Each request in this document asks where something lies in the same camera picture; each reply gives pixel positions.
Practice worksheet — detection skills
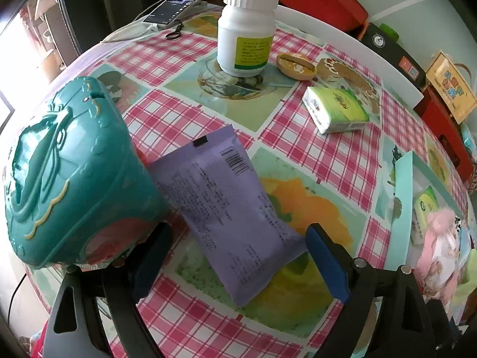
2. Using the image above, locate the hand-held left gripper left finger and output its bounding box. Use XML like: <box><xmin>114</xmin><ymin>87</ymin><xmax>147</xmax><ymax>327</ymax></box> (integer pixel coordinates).
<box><xmin>44</xmin><ymin>222</ymin><xmax>174</xmax><ymax>358</ymax></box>

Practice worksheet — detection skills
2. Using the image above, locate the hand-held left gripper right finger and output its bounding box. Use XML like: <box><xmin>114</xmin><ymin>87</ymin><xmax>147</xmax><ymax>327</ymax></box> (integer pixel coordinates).
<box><xmin>306</xmin><ymin>223</ymin><xmax>451</xmax><ymax>358</ymax></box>

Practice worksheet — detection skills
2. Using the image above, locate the purple plastic packet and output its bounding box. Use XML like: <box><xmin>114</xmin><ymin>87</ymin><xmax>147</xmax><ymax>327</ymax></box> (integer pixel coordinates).
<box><xmin>148</xmin><ymin>125</ymin><xmax>310</xmax><ymax>306</ymax></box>

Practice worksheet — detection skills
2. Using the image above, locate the white shallow box teal rim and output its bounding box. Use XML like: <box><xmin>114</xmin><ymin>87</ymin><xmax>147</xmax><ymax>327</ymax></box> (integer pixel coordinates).
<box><xmin>388</xmin><ymin>151</ymin><xmax>477</xmax><ymax>329</ymax></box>

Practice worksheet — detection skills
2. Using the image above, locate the green tissue pack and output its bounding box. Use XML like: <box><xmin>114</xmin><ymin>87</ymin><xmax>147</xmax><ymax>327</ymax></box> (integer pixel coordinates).
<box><xmin>410</xmin><ymin>186</ymin><xmax>438</xmax><ymax>245</ymax></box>
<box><xmin>302</xmin><ymin>86</ymin><xmax>370</xmax><ymax>135</ymax></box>

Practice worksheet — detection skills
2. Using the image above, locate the pink white fluffy towel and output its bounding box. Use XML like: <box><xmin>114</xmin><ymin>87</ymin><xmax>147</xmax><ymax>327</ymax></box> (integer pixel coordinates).
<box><xmin>415</xmin><ymin>209</ymin><xmax>466</xmax><ymax>303</ymax></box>

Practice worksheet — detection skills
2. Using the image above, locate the teal embossed gift box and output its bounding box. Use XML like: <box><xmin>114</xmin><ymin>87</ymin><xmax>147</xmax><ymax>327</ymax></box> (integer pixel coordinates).
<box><xmin>0</xmin><ymin>75</ymin><xmax>172</xmax><ymax>269</ymax></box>

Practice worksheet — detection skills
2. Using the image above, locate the pink checkered tablecloth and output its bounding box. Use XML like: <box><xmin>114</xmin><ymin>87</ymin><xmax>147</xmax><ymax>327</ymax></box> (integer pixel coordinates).
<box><xmin>22</xmin><ymin>0</ymin><xmax>477</xmax><ymax>358</ymax></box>

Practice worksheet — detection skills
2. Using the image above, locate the blue wet wipes pack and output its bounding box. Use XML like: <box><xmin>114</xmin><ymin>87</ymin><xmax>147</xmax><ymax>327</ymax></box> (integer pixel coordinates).
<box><xmin>460</xmin><ymin>123</ymin><xmax>477</xmax><ymax>157</ymax></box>

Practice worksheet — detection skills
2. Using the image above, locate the black box with gauge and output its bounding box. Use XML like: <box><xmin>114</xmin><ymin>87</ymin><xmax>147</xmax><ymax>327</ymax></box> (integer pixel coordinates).
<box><xmin>360</xmin><ymin>22</ymin><xmax>427</xmax><ymax>88</ymax></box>

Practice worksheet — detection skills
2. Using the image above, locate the green knob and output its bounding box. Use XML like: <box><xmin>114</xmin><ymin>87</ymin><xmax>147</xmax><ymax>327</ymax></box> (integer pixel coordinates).
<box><xmin>378</xmin><ymin>23</ymin><xmax>400</xmax><ymax>41</ymax></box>

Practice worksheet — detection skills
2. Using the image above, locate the white plastic pill bottle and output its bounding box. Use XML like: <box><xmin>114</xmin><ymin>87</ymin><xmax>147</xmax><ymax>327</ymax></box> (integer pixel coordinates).
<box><xmin>217</xmin><ymin>0</ymin><xmax>280</xmax><ymax>78</ymax></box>

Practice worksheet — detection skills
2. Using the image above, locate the smartphone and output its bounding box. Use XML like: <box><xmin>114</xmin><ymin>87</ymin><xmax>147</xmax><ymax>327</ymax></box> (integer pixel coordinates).
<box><xmin>143</xmin><ymin>0</ymin><xmax>216</xmax><ymax>27</ymax></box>

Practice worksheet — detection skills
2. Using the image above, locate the black cabinet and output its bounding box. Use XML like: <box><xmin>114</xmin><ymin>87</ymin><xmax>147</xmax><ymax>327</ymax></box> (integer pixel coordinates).
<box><xmin>60</xmin><ymin>0</ymin><xmax>112</xmax><ymax>56</ymax></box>

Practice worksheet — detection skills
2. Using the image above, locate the red box with handle slot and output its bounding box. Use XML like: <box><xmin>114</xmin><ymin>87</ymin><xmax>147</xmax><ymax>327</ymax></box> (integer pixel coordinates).
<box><xmin>413</xmin><ymin>86</ymin><xmax>476</xmax><ymax>183</ymax></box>

